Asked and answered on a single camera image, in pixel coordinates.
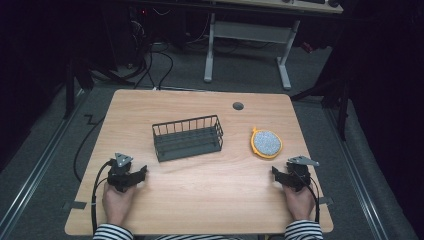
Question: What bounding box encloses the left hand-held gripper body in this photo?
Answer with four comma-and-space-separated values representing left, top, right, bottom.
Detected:
106, 152, 135, 194

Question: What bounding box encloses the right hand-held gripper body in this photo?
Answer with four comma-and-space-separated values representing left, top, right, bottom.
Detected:
286, 155, 320, 193

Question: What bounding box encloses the person's right hand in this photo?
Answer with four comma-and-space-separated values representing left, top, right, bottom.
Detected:
282, 178, 316, 222

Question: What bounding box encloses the person's left hand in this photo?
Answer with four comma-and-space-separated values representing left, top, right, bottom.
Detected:
102, 182, 136, 228

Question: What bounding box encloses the round yellow scrubbing sponge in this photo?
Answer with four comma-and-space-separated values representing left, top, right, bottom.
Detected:
250, 126, 284, 160

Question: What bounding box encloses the black metal stand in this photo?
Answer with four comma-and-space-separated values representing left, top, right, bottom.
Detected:
289, 43, 353, 142
62, 56, 98, 120

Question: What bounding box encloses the person's striped torso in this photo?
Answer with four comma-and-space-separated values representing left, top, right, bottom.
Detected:
154, 234, 246, 240

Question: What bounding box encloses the white-legged desk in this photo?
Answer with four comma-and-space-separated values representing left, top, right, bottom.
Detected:
186, 0, 344, 91

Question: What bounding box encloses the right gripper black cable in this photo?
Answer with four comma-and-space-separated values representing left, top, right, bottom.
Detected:
299, 171, 321, 224

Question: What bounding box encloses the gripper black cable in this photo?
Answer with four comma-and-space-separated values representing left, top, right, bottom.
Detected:
90, 159, 115, 234
299, 171, 321, 224

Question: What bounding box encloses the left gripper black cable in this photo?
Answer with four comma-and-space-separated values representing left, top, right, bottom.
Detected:
90, 159, 115, 234

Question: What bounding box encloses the black floor cable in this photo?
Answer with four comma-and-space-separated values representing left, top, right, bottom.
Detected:
72, 114, 106, 183

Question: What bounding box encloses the black wire basket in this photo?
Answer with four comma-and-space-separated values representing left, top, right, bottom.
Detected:
151, 114, 225, 163

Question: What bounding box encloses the metal floor rail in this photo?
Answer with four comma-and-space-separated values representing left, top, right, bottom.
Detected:
323, 105, 391, 240
0, 88, 89, 234

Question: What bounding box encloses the bundle of black cables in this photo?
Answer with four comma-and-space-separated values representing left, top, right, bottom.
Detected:
128, 6, 175, 91

